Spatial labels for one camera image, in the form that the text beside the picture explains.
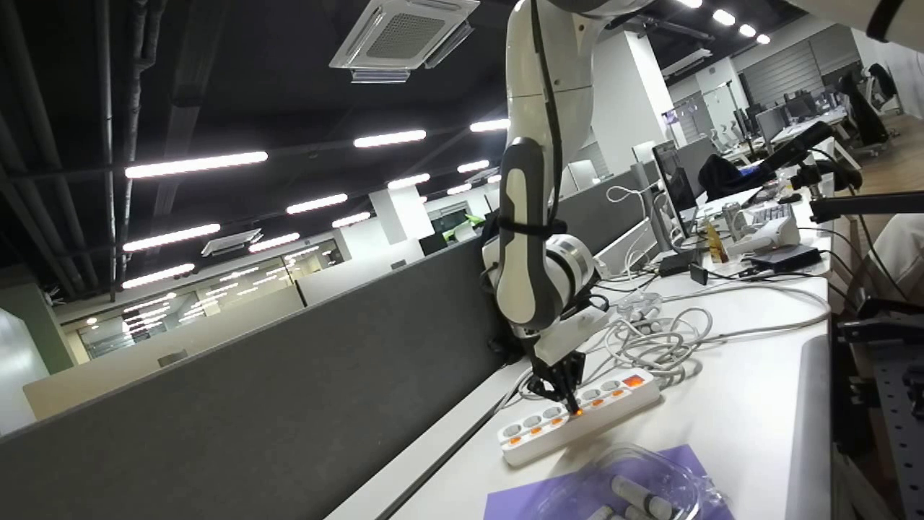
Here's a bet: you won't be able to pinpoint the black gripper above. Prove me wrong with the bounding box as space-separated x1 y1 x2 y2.
526 349 588 418

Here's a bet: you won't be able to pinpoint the white power strip orange switches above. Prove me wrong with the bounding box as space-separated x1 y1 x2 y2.
496 371 668 472

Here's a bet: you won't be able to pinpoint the clear plastic bag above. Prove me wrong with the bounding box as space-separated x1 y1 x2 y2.
574 447 718 520

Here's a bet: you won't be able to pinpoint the white tube with black cap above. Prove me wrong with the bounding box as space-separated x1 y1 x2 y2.
608 475 671 520

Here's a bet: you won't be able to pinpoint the black computer monitor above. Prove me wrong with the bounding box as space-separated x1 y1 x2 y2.
650 137 702 219

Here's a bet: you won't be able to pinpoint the white desktop device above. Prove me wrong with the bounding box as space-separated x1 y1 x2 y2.
724 199 803 255

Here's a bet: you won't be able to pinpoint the grey desk partition panel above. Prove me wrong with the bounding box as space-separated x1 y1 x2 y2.
0 233 543 520

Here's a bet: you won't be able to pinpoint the ceiling air conditioner unit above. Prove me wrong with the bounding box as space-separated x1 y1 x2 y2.
327 0 483 88

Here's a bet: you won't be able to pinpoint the white power strip cable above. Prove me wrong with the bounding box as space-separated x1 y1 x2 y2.
580 274 834 389

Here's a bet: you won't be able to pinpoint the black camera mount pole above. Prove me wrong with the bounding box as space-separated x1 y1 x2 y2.
805 189 924 225

